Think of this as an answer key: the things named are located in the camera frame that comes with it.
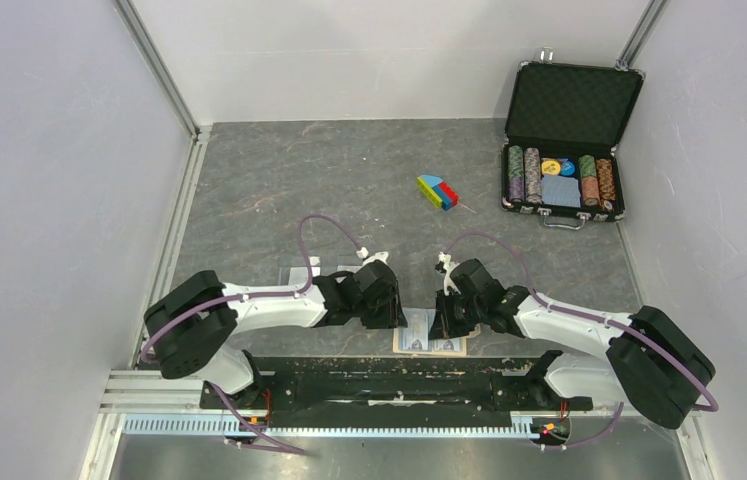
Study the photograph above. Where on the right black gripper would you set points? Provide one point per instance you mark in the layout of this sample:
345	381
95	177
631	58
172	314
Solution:
443	326

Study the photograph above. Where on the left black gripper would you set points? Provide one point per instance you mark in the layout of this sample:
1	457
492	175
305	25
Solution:
392	317

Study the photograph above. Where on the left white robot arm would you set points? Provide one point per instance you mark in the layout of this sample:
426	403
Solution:
189	327

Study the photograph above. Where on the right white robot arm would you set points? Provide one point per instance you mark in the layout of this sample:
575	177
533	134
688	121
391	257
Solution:
642	359

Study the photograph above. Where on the blue playing card deck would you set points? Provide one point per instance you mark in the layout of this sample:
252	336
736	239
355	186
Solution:
560	191

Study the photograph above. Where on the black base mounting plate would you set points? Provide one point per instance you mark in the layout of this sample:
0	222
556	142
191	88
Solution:
401	392

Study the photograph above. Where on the colourful toy brick block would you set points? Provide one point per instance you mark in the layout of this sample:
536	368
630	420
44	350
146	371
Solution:
437	191

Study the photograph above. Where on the grey pink chip stack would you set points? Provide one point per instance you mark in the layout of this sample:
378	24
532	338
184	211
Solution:
532	172

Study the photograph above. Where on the green purple chip stack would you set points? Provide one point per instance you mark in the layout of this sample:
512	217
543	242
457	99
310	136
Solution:
516	175

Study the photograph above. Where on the yellow dealer chip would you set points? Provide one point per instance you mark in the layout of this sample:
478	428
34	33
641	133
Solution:
550	166

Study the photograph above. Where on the blue dealer chip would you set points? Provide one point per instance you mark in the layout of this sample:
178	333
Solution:
568	168

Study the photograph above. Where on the green red chip stack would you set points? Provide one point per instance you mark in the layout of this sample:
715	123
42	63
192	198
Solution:
589	181

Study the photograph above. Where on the orange brown chip stack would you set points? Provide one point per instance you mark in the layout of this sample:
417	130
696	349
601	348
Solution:
606	184

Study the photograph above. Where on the black poker chip case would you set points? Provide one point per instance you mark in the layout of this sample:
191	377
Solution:
567	111

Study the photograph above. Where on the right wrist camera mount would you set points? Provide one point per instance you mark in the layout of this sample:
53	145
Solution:
446	266

